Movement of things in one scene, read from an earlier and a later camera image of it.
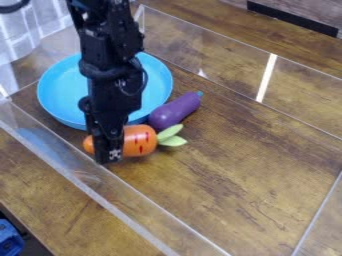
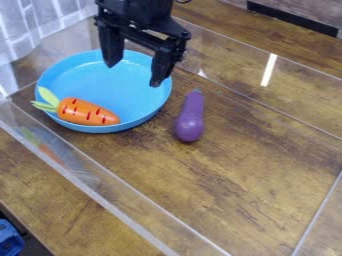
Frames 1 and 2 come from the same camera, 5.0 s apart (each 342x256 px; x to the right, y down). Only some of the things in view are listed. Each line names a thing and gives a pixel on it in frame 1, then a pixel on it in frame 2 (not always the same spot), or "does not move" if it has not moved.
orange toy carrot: (141, 140) to (76, 109)
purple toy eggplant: (169, 115) to (190, 124)
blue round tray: (62, 85) does not move
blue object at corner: (12, 241) does not move
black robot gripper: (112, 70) to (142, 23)
